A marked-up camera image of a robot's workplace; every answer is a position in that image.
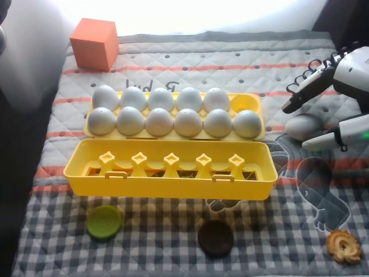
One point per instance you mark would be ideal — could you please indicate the grey quilt with orange stripes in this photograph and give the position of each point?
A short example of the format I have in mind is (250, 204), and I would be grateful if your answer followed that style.
(178, 72)

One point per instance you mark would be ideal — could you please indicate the green round toy disc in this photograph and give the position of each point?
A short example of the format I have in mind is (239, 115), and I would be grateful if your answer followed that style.
(103, 223)

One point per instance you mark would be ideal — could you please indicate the dark brown round toy cookie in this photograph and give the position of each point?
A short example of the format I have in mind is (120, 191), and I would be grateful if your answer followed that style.
(215, 237)

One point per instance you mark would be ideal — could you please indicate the orange cube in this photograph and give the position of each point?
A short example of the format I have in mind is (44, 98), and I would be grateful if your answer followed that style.
(92, 46)

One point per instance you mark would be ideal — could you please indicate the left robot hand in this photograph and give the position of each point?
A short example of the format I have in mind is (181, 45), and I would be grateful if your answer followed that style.
(2, 41)

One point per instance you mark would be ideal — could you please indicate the yellow egg carton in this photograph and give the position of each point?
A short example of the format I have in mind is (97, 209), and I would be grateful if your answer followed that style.
(173, 187)

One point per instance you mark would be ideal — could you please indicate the white toy egg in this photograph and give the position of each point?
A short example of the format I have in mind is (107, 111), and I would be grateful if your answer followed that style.
(189, 98)
(133, 97)
(218, 124)
(159, 123)
(302, 126)
(161, 98)
(130, 121)
(216, 99)
(101, 121)
(105, 96)
(247, 124)
(188, 123)

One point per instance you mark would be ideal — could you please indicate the tan swirl toy biscuit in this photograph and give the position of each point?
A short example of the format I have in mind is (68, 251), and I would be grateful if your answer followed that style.
(341, 246)

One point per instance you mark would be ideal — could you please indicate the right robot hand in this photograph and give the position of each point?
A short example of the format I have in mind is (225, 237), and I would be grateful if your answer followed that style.
(351, 75)

